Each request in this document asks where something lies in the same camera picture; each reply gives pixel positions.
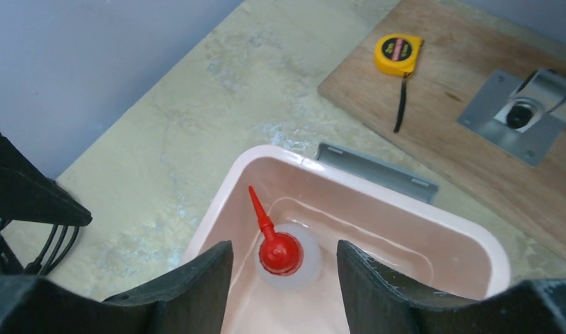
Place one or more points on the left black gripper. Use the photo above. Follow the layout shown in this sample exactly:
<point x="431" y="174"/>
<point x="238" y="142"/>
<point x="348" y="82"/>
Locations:
<point x="27" y="195"/>

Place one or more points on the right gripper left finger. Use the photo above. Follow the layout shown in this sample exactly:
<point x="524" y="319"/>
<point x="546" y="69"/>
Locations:
<point x="189" y="299"/>

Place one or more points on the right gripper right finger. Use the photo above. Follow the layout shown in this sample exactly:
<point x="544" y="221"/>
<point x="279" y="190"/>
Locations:
<point x="379" y="299"/>

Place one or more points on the pink plastic bin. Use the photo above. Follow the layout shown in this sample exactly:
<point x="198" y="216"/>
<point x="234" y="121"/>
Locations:
<point x="426" y="243"/>

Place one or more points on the red capped wash bottle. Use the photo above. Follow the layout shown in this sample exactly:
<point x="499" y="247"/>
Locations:
<point x="287" y="256"/>

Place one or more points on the far grey bin latch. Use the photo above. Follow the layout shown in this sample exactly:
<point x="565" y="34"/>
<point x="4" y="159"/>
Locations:
<point x="378" y="171"/>

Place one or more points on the wooden board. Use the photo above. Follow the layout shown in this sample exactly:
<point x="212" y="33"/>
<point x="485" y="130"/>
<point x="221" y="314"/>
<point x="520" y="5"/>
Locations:
<point x="455" y="114"/>

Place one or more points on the yellow tape measure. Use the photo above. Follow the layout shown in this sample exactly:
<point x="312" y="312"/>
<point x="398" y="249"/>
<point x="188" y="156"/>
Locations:
<point x="396" y="55"/>

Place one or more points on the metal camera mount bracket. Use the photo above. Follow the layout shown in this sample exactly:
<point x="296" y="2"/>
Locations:
<point x="523" y="117"/>

